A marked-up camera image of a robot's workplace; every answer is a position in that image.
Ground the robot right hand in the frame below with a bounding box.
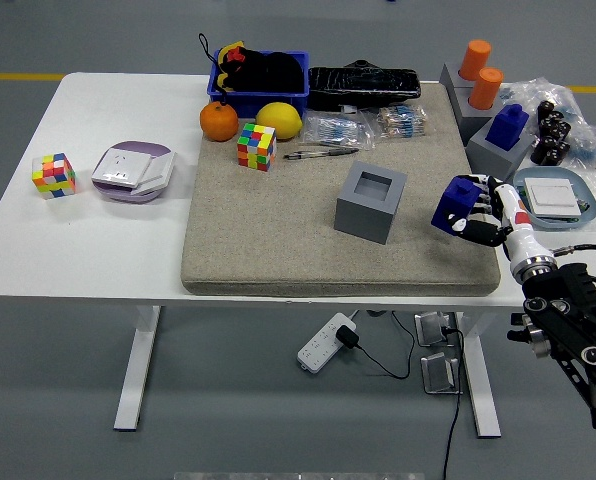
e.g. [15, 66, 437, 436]
[445, 173, 548, 274]

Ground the grey seal holder block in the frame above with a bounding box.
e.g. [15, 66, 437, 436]
[438, 62, 479, 94]
[466, 117, 537, 183]
[333, 160, 408, 245]
[450, 84, 504, 148]

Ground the orange cylinder seal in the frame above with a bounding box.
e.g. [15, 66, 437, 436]
[467, 67, 505, 111]
[459, 39, 493, 81]

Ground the light blue tray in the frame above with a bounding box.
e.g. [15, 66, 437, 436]
[511, 166, 596, 231]

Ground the large clear plastic bag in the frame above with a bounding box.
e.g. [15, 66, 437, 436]
[497, 77, 596, 174]

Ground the metal foot pedal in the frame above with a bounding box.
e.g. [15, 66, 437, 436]
[414, 310, 459, 348]
[420, 351, 463, 396]

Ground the clear bag of tan resistors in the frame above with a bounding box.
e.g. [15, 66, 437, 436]
[362, 105, 429, 141]

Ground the white table leg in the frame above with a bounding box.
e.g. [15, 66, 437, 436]
[455, 312, 503, 440]
[113, 305, 162, 432]

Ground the clear bag of blue resistors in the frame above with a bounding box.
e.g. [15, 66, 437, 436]
[300, 112, 377, 151]

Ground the black plastic-wrapped keyboard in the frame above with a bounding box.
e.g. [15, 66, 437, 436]
[307, 59, 423, 112]

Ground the black and silver pen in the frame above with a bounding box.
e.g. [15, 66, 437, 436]
[282, 147, 360, 162]

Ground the black power adapter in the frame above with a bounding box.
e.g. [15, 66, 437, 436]
[336, 324, 360, 349]

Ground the white power strip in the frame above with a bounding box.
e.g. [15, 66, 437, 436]
[297, 312, 358, 374]

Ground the grey-brown fabric mat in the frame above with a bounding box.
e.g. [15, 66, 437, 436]
[180, 82, 503, 297]

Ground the yellow lemon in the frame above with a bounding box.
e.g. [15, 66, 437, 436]
[255, 101, 304, 141]

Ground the multicoloured puzzle cube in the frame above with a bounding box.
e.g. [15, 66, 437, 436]
[31, 152, 77, 201]
[236, 122, 278, 173]

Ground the blue plastic bin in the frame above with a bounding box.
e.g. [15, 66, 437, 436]
[206, 48, 311, 120]

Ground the black pouch with yellow trim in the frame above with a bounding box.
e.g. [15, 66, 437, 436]
[216, 42, 304, 94]

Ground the orange fruit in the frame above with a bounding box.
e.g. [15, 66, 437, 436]
[199, 101, 240, 143]

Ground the purple tray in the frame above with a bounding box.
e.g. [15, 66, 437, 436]
[91, 140, 175, 205]

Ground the black adapter cable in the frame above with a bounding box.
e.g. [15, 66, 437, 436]
[352, 309, 417, 380]

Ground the long black floor cable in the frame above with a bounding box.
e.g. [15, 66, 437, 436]
[440, 325, 465, 480]

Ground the black lanyard strap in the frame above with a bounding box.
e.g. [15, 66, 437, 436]
[197, 33, 230, 106]

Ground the white wall socket panel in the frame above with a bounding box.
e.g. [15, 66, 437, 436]
[90, 148, 152, 189]

